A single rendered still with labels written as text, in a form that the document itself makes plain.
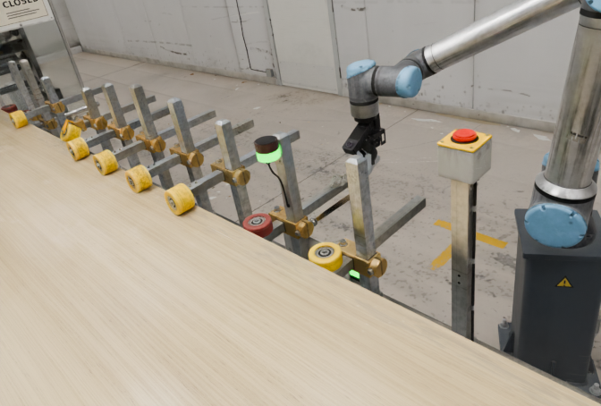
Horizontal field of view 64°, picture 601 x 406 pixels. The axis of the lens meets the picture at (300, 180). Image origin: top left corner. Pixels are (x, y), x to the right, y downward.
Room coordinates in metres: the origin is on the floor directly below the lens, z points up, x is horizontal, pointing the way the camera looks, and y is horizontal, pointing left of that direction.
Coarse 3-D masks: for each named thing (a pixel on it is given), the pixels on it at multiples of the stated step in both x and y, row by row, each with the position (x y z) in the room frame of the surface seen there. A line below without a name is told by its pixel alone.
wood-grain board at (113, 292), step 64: (0, 128) 2.43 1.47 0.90; (0, 192) 1.62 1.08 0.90; (64, 192) 1.52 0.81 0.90; (128, 192) 1.44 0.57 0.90; (0, 256) 1.18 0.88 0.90; (64, 256) 1.12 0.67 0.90; (128, 256) 1.06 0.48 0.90; (192, 256) 1.01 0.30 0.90; (256, 256) 0.97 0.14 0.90; (0, 320) 0.89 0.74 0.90; (64, 320) 0.85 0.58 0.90; (128, 320) 0.82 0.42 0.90; (192, 320) 0.78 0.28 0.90; (256, 320) 0.75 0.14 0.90; (320, 320) 0.72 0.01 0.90; (384, 320) 0.69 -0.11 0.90; (0, 384) 0.70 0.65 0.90; (64, 384) 0.67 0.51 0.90; (128, 384) 0.64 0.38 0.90; (192, 384) 0.62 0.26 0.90; (256, 384) 0.59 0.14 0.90; (320, 384) 0.57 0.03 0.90; (384, 384) 0.55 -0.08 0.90; (448, 384) 0.53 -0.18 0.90; (512, 384) 0.51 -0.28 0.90
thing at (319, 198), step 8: (344, 184) 1.33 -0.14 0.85; (320, 192) 1.29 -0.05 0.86; (328, 192) 1.28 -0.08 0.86; (336, 192) 1.31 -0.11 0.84; (312, 200) 1.25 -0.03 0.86; (320, 200) 1.26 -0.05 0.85; (328, 200) 1.28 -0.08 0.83; (304, 208) 1.21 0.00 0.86; (312, 208) 1.23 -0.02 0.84; (280, 224) 1.15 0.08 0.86; (272, 232) 1.13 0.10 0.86; (280, 232) 1.14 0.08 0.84; (272, 240) 1.12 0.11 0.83
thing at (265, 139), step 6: (258, 138) 1.14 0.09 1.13; (264, 138) 1.14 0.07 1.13; (270, 138) 1.13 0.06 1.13; (258, 144) 1.10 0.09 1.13; (264, 144) 1.10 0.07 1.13; (282, 156) 1.13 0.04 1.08; (270, 162) 1.12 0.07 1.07; (276, 162) 1.15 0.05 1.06; (282, 162) 1.13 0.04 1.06; (270, 168) 1.12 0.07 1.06; (276, 174) 1.13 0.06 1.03; (282, 186) 1.13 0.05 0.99; (288, 204) 1.14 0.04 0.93
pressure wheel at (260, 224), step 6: (252, 216) 1.14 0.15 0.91; (258, 216) 1.14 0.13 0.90; (264, 216) 1.13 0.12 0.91; (270, 216) 1.13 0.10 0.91; (246, 222) 1.12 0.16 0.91; (252, 222) 1.12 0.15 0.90; (258, 222) 1.11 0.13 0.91; (264, 222) 1.10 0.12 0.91; (270, 222) 1.10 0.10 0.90; (246, 228) 1.09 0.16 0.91; (252, 228) 1.08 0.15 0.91; (258, 228) 1.08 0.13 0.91; (264, 228) 1.08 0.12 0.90; (270, 228) 1.10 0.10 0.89; (258, 234) 1.08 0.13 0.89; (264, 234) 1.08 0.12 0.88
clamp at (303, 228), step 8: (272, 216) 1.19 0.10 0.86; (280, 216) 1.17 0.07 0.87; (304, 216) 1.15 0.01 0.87; (288, 224) 1.14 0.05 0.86; (296, 224) 1.12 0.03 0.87; (304, 224) 1.12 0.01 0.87; (312, 224) 1.13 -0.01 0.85; (288, 232) 1.15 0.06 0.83; (296, 232) 1.11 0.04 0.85; (304, 232) 1.11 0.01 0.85; (312, 232) 1.13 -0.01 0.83
